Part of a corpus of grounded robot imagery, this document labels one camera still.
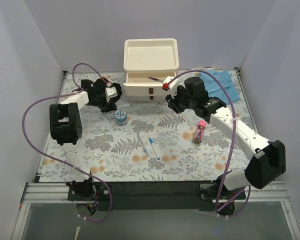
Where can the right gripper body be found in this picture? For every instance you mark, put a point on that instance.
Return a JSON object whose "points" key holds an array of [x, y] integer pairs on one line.
{"points": [[175, 99]]}

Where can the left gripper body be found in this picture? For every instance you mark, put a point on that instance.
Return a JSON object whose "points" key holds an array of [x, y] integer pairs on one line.
{"points": [[112, 100]]}

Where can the pink-capped tube of pencils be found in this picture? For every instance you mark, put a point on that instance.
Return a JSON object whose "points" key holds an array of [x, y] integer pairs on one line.
{"points": [[199, 132]]}

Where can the blue round tin jar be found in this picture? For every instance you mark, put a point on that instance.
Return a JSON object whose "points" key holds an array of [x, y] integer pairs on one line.
{"points": [[121, 117]]}

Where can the purple clear pen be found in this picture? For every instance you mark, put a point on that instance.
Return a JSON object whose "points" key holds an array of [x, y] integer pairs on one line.
{"points": [[155, 79]]}

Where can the cream three-drawer organizer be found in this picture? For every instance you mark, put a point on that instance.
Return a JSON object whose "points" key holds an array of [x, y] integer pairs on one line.
{"points": [[143, 58]]}

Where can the white marker blue cap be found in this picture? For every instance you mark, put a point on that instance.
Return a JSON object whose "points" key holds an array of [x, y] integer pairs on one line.
{"points": [[154, 149]]}

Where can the white marker green cap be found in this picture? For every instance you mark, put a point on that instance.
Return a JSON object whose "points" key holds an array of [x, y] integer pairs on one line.
{"points": [[124, 106]]}

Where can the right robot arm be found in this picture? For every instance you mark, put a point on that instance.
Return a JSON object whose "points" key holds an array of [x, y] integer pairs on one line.
{"points": [[267, 159]]}

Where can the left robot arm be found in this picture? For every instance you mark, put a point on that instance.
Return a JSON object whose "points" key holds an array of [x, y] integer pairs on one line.
{"points": [[67, 130]]}

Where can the black folded cloth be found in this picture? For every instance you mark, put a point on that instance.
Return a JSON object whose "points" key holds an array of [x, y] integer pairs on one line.
{"points": [[100, 85]]}

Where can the blue folded cloth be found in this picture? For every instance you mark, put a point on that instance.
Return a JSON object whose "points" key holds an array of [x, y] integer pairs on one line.
{"points": [[214, 90]]}

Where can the floral patterned table mat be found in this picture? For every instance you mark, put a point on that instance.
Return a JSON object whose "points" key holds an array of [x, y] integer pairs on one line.
{"points": [[114, 153]]}

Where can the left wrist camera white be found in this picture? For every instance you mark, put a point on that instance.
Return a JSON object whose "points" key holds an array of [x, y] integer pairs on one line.
{"points": [[110, 92]]}

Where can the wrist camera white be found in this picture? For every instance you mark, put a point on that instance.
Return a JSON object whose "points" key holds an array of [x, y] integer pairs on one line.
{"points": [[171, 87], [110, 92]]}

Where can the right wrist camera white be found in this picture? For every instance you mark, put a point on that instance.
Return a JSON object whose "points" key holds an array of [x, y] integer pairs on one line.
{"points": [[171, 87]]}

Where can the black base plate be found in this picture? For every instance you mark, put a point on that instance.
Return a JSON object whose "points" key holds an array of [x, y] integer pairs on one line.
{"points": [[145, 195]]}

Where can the aluminium rail frame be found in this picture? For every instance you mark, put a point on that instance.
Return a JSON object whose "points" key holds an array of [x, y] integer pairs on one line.
{"points": [[46, 214]]}

